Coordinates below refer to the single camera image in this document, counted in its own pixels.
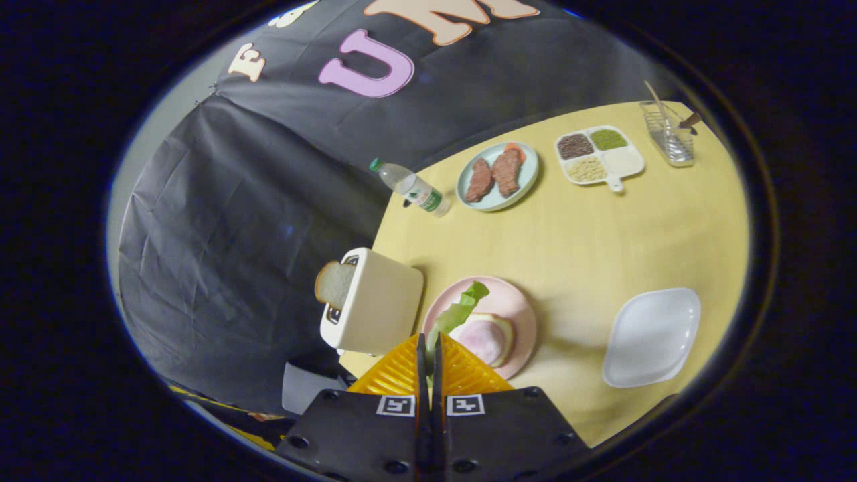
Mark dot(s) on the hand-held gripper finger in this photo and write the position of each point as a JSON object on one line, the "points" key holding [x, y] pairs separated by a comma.
{"points": [[437, 381], [422, 375]]}

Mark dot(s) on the green lettuce leaf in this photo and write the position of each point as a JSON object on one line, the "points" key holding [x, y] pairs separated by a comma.
{"points": [[462, 311]]}

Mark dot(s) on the toasted bread slice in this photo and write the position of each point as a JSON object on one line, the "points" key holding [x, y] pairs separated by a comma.
{"points": [[335, 284]]}

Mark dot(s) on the pink ham slice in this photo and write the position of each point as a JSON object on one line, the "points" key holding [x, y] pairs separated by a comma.
{"points": [[485, 341]]}

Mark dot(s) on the cream white toaster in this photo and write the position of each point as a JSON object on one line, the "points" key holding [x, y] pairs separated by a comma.
{"points": [[381, 308]]}

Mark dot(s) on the bread slice under ham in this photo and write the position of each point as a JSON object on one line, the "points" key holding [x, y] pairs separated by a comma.
{"points": [[509, 333]]}

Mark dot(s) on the pink round plate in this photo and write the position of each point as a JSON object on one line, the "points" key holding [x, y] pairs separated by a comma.
{"points": [[515, 301]]}

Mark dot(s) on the clear plastic water bottle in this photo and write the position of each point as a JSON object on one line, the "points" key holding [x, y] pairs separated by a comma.
{"points": [[415, 189]]}

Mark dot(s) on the brown meat patty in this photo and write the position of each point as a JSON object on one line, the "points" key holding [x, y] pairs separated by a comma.
{"points": [[507, 173], [480, 181]]}

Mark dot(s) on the white square plate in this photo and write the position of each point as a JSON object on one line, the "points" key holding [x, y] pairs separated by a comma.
{"points": [[649, 338]]}

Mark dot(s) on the light blue plate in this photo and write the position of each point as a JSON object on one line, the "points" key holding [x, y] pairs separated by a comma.
{"points": [[529, 167]]}

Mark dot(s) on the orange carrot slice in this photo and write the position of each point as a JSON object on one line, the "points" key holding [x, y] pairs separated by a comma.
{"points": [[517, 148]]}

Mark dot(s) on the white divided condiment tray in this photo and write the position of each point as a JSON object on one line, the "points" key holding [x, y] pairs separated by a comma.
{"points": [[622, 161]]}

